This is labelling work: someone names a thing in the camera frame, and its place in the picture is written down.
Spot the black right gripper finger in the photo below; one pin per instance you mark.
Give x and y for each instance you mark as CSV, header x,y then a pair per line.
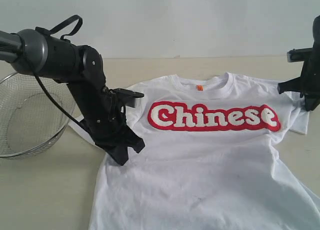
x,y
292,85
311,102

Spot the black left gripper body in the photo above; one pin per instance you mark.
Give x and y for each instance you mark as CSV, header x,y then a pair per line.
x,y
101,122

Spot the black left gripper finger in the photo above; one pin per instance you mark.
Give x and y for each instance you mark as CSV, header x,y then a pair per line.
x,y
132,140
119,152

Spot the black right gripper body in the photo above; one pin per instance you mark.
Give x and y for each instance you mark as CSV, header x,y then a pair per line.
x,y
310,73

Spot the round metal mesh basket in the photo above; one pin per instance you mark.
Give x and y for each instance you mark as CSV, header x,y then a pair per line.
x,y
29,122

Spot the white t-shirt red lettering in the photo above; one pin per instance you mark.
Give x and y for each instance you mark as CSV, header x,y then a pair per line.
x,y
209,161

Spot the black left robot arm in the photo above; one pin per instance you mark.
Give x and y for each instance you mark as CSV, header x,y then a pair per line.
x,y
37,53

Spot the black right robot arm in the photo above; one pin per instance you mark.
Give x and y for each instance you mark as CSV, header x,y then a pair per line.
x,y
316,35

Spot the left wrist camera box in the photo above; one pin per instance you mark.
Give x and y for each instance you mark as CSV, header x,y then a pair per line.
x,y
124,97

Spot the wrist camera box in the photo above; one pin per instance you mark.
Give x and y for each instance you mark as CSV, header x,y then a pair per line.
x,y
298,55
124,97

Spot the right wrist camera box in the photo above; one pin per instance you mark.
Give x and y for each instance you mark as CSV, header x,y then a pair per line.
x,y
298,55

